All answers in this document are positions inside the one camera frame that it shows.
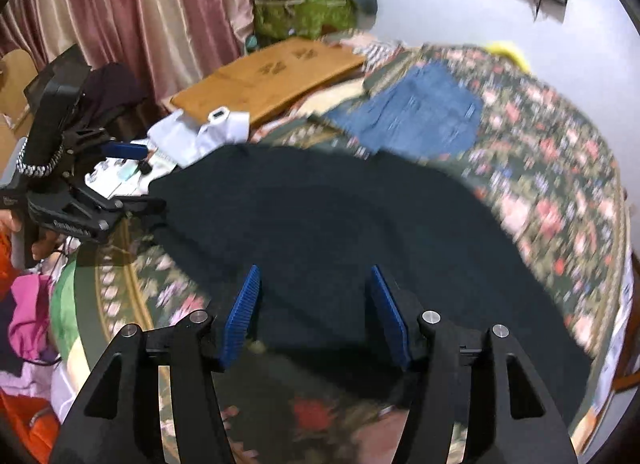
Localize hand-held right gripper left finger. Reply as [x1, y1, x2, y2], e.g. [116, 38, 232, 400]
[50, 264, 262, 464]

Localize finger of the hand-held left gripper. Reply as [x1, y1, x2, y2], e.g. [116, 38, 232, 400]
[100, 195, 167, 219]
[97, 140, 151, 159]

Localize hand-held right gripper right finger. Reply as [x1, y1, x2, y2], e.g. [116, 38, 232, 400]
[365, 264, 581, 464]

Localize dark navy pants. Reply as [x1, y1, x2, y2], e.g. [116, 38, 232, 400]
[147, 143, 593, 410]

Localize person's left hand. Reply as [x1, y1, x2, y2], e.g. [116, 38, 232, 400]
[0, 209, 58, 262]

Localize white papers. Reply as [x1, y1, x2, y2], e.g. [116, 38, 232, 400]
[85, 156, 173, 197]

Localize wooden chair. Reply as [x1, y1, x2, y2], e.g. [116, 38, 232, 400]
[0, 49, 38, 165]

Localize dark purple cloth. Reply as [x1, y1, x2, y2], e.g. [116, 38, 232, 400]
[82, 62, 151, 140]

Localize white shirt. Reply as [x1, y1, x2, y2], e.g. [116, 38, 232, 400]
[147, 106, 251, 168]

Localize pink curtain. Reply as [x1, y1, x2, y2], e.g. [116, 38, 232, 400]
[0, 0, 271, 105]

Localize green cloth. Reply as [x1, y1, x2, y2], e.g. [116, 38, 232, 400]
[50, 259, 101, 425]

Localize pink cloth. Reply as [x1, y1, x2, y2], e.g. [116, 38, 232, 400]
[7, 274, 58, 360]

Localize brown wooden board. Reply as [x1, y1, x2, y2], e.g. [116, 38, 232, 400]
[170, 36, 367, 127]

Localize folded blue jeans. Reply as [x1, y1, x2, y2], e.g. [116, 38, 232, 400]
[322, 61, 485, 157]

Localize green patterned bag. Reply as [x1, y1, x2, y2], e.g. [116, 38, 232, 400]
[252, 0, 358, 45]

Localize floral blanket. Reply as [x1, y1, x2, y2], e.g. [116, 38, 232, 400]
[75, 41, 631, 464]

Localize orange cloth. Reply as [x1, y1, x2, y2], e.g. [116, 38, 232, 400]
[0, 389, 61, 464]

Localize striped cloth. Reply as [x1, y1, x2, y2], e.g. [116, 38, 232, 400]
[352, 41, 406, 72]

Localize yellow object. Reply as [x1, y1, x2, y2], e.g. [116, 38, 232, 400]
[482, 40, 532, 72]

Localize black white braided cable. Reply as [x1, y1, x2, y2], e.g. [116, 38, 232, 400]
[15, 136, 68, 179]

